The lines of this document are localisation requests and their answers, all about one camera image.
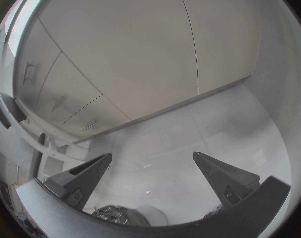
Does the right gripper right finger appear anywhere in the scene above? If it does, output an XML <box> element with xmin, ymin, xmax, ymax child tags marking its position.
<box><xmin>193</xmin><ymin>151</ymin><xmax>261</xmax><ymax>209</ymax></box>

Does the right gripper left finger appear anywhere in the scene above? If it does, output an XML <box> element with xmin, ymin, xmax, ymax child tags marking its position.
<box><xmin>45</xmin><ymin>153</ymin><xmax>113</xmax><ymax>207</ymax></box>

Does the black plastic bag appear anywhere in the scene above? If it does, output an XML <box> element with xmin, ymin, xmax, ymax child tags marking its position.
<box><xmin>92</xmin><ymin>205</ymin><xmax>151</xmax><ymax>226</ymax></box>

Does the crumpled black plastic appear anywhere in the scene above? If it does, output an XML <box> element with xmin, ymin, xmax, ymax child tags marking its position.
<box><xmin>203</xmin><ymin>205</ymin><xmax>225</xmax><ymax>219</ymax></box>

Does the white trash bin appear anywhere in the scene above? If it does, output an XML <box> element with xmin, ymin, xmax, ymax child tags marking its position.
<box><xmin>134</xmin><ymin>205</ymin><xmax>169</xmax><ymax>226</ymax></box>

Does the beige cabinet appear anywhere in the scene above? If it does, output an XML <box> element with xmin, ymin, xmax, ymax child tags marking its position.
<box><xmin>13</xmin><ymin>0</ymin><xmax>261</xmax><ymax>144</ymax></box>

